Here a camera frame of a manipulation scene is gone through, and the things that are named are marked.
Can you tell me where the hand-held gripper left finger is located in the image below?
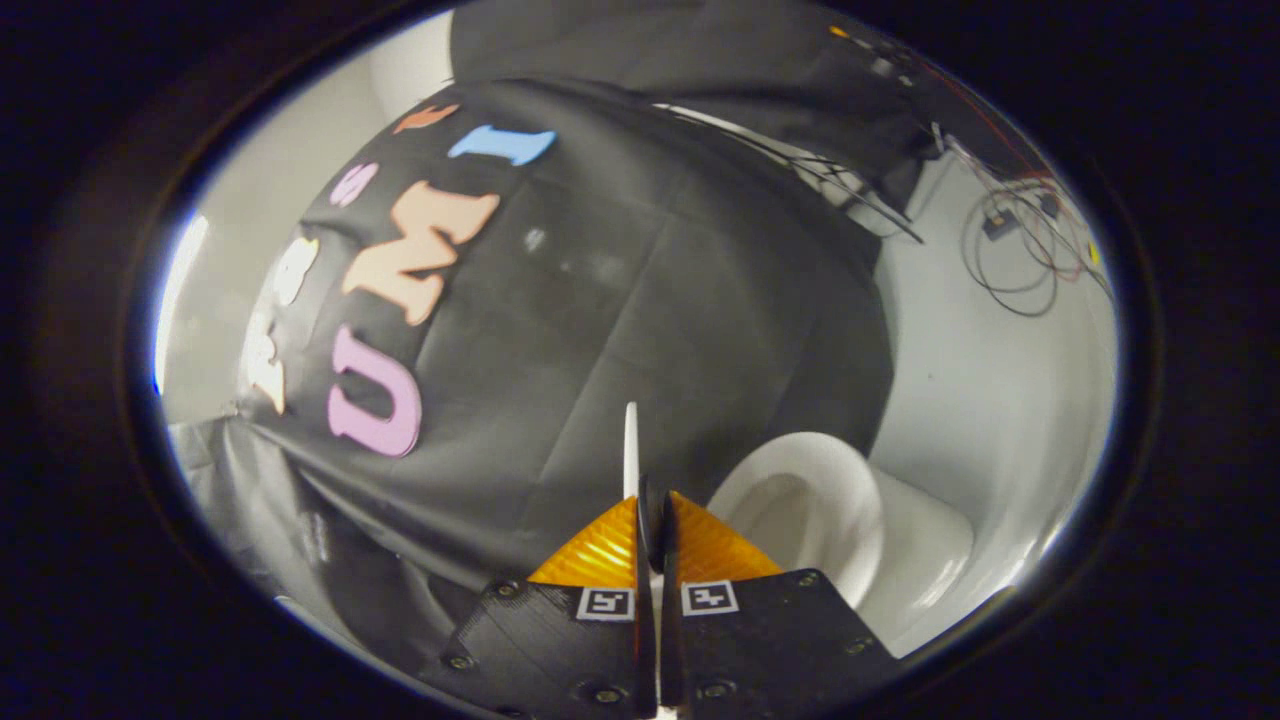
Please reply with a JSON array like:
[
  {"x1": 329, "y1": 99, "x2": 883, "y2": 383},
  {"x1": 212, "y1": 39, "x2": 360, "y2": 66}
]
[{"x1": 420, "y1": 475, "x2": 661, "y2": 720}]

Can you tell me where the white toilet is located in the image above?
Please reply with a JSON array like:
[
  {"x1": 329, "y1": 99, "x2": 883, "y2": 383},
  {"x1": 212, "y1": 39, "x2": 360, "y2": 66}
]
[{"x1": 705, "y1": 432, "x2": 976, "y2": 661}]

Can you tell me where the black backdrop cloth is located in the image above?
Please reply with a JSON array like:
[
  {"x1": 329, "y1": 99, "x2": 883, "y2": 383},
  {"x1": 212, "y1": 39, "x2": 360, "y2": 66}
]
[{"x1": 165, "y1": 0, "x2": 1001, "y2": 681}]

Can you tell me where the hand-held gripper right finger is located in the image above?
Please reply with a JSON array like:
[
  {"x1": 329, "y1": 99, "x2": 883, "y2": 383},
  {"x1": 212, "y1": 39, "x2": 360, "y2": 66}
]
[{"x1": 660, "y1": 490, "x2": 901, "y2": 720}]

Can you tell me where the tangle of cables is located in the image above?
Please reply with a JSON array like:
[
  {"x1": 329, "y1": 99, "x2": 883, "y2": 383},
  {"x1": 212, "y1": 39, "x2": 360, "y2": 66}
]
[{"x1": 958, "y1": 135, "x2": 1113, "y2": 319}]

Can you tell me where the black device with orange tip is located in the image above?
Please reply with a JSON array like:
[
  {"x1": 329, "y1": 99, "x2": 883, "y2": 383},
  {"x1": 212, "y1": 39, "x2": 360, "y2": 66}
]
[{"x1": 826, "y1": 24, "x2": 946, "y2": 151}]

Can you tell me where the white toilet lid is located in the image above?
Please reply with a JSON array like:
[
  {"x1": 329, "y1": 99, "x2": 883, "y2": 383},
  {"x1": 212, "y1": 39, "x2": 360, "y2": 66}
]
[{"x1": 623, "y1": 402, "x2": 642, "y2": 501}]

